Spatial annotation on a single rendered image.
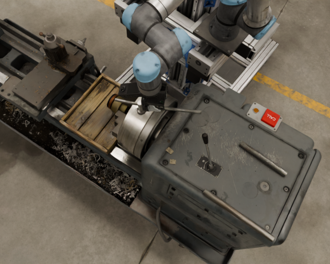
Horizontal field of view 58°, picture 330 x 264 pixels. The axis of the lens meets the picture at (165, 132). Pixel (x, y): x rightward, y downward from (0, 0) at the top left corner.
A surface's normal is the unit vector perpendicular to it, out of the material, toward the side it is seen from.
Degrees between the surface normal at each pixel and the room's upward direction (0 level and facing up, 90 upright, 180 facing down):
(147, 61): 10
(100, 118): 0
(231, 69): 0
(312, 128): 0
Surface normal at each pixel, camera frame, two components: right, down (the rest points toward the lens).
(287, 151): 0.07, -0.40
